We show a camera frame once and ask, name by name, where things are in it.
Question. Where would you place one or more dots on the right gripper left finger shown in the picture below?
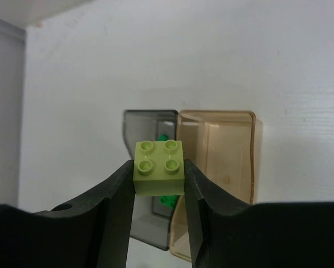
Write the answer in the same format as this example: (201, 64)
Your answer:
(90, 230)

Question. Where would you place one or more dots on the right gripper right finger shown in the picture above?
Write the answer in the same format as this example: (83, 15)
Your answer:
(227, 232)

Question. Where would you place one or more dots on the dark green square lego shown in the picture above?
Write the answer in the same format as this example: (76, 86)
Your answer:
(169, 201)

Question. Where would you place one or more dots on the light green lego brick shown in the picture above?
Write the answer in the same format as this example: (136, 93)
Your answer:
(158, 168)

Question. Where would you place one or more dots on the small dark green lego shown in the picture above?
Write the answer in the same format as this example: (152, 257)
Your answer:
(163, 137)

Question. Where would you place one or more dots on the grey transparent container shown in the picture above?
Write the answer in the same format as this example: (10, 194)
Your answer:
(152, 213)

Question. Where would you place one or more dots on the orange transparent container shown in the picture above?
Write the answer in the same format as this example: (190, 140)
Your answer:
(225, 146)

